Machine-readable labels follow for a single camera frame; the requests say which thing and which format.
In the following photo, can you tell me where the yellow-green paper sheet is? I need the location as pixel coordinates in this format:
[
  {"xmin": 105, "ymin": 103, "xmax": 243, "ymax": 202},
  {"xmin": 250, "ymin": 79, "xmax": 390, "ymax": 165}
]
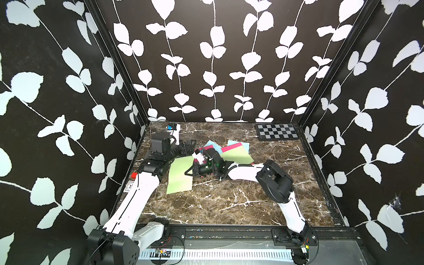
[
  {"xmin": 220, "ymin": 147, "xmax": 254, "ymax": 164},
  {"xmin": 166, "ymin": 156, "xmax": 194, "ymax": 194}
]

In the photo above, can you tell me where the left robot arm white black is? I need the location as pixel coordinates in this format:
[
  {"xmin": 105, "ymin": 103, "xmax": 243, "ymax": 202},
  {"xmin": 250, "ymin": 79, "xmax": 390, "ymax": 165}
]
[{"xmin": 87, "ymin": 131, "xmax": 196, "ymax": 265}]

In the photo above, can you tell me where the small red box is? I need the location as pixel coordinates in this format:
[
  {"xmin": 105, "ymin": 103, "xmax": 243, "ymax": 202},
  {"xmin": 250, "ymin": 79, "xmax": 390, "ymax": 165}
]
[{"xmin": 130, "ymin": 172, "xmax": 138, "ymax": 180}]

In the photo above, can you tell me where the left pink paper sheet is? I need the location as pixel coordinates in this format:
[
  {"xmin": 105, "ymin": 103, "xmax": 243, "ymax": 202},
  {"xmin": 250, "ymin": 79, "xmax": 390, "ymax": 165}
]
[{"xmin": 202, "ymin": 148, "xmax": 220, "ymax": 156}]

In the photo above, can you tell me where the right light blue paper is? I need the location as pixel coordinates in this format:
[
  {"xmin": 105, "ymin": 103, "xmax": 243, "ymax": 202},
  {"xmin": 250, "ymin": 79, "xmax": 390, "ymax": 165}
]
[{"xmin": 227, "ymin": 140, "xmax": 250, "ymax": 153}]

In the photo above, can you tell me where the white perforated rail strip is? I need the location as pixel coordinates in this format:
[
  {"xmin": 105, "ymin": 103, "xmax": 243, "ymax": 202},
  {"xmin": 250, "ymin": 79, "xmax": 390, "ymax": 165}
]
[{"xmin": 138, "ymin": 248, "xmax": 293, "ymax": 262}]

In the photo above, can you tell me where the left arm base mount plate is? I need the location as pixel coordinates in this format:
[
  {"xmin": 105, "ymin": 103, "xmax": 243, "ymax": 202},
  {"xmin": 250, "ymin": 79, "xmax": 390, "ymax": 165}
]
[{"xmin": 152, "ymin": 227, "xmax": 186, "ymax": 248}]

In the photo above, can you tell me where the right pink paper sheet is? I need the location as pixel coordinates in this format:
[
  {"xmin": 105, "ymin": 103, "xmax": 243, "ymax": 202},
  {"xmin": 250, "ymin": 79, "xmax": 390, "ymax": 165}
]
[{"xmin": 221, "ymin": 142, "xmax": 243, "ymax": 153}]

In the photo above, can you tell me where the pink paper sheet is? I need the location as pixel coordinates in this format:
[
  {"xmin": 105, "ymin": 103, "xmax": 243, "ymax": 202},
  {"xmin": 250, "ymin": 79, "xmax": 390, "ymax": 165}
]
[
  {"xmin": 202, "ymin": 148, "xmax": 220, "ymax": 156},
  {"xmin": 221, "ymin": 142, "xmax": 243, "ymax": 153}
]

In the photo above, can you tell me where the light blue paper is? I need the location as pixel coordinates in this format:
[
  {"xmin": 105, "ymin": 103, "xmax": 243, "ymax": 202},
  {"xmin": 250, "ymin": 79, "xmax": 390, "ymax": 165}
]
[
  {"xmin": 227, "ymin": 140, "xmax": 250, "ymax": 153},
  {"xmin": 204, "ymin": 140, "xmax": 223, "ymax": 153}
]

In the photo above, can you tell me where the checkerboard calibration board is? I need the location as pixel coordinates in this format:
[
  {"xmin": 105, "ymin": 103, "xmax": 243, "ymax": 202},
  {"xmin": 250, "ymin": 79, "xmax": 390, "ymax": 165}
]
[{"xmin": 255, "ymin": 123, "xmax": 299, "ymax": 141}]

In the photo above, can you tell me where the playing card deck box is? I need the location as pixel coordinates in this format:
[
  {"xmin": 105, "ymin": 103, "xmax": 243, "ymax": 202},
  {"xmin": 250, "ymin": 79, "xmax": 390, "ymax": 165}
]
[{"xmin": 124, "ymin": 181, "xmax": 134, "ymax": 193}]

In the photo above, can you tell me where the small electronics board with wires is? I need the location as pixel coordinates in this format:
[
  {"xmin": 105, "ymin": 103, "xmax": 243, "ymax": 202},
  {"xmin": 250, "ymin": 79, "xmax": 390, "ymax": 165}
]
[{"xmin": 150, "ymin": 248, "xmax": 172, "ymax": 260}]

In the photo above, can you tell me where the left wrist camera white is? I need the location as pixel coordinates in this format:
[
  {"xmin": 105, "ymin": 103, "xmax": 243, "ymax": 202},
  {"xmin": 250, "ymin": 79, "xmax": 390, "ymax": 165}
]
[{"xmin": 166, "ymin": 123, "xmax": 181, "ymax": 145}]

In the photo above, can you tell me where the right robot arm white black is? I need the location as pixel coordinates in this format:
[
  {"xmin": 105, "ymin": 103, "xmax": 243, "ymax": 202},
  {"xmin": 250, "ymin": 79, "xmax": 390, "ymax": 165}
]
[{"xmin": 184, "ymin": 159, "xmax": 308, "ymax": 235}]

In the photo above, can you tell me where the left light blue paper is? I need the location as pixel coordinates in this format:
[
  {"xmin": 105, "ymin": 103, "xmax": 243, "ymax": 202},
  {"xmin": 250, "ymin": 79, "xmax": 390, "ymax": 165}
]
[{"xmin": 204, "ymin": 140, "xmax": 223, "ymax": 153}]

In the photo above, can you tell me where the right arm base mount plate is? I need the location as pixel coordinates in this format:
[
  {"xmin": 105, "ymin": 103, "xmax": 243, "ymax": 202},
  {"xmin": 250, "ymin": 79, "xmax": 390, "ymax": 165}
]
[{"xmin": 271, "ymin": 226, "xmax": 319, "ymax": 248}]

